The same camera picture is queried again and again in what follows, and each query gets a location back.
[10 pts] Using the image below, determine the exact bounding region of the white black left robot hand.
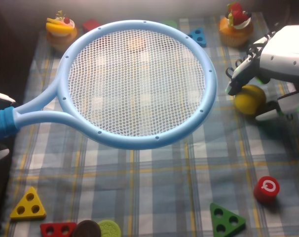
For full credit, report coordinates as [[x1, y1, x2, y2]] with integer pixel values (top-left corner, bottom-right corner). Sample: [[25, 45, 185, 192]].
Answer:
[[0, 90, 17, 164]]

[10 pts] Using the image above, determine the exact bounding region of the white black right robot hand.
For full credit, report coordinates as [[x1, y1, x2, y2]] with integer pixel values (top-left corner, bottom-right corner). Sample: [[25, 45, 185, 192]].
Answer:
[[224, 24, 299, 122]]

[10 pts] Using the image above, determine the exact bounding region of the yellow foam ball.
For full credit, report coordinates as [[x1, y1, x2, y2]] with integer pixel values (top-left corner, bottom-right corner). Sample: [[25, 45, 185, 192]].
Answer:
[[234, 84, 267, 116]]

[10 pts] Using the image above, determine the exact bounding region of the light blue toy racket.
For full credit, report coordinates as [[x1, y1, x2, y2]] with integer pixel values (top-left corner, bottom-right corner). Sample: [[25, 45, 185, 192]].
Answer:
[[0, 19, 218, 151]]

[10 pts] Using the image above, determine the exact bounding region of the toy cupcake with strawberry topping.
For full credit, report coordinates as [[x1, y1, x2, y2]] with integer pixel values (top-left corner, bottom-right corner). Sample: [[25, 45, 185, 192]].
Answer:
[[218, 2, 255, 48]]

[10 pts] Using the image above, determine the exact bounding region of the blue triangle block with holes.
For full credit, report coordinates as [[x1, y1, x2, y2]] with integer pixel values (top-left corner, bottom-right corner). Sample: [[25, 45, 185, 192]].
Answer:
[[187, 27, 207, 48]]

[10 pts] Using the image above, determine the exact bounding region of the toy cupcake with orange slice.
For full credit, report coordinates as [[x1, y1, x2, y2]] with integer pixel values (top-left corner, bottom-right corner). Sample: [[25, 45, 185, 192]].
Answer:
[[45, 10, 79, 53]]

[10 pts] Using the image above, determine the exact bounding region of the yellow triangle block with holes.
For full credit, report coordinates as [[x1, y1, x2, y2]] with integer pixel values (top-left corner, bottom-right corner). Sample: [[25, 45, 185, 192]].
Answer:
[[9, 186, 47, 221]]

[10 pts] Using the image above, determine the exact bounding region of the red rectangular wooden block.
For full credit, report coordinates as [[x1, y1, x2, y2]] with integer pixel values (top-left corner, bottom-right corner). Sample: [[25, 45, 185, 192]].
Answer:
[[82, 19, 102, 33]]

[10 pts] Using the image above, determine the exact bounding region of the red cylinder block white print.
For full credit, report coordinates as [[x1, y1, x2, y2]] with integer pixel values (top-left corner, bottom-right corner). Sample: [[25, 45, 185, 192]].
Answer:
[[253, 175, 280, 204]]

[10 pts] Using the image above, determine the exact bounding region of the red triangle block with holes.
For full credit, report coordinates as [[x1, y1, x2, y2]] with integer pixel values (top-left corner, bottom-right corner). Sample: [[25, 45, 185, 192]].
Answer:
[[39, 222, 77, 237]]

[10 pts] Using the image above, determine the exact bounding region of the tan toy biscuit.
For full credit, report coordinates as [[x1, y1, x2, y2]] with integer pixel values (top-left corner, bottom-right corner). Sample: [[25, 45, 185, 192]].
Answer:
[[126, 37, 149, 54]]

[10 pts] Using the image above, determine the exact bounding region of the brown toy sandwich cookie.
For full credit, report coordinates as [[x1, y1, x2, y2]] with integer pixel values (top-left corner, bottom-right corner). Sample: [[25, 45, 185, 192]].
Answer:
[[72, 220, 102, 237]]

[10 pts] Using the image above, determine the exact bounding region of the green toy sandwich cookie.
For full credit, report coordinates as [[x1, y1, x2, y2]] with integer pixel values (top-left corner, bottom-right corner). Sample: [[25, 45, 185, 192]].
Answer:
[[97, 220, 121, 237]]

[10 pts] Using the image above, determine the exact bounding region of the blue plaid table cloth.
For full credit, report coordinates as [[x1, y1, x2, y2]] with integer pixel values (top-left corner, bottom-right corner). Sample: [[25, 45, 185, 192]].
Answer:
[[3, 11, 299, 237]]

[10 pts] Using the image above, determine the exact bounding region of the green triangle block with holes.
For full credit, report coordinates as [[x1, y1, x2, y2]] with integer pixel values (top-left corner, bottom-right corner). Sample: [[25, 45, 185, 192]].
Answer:
[[209, 202, 247, 237]]

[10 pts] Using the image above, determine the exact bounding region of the multicolour stacked ring toy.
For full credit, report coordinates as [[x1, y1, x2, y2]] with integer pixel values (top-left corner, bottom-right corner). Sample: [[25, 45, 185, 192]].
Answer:
[[162, 20, 179, 29]]

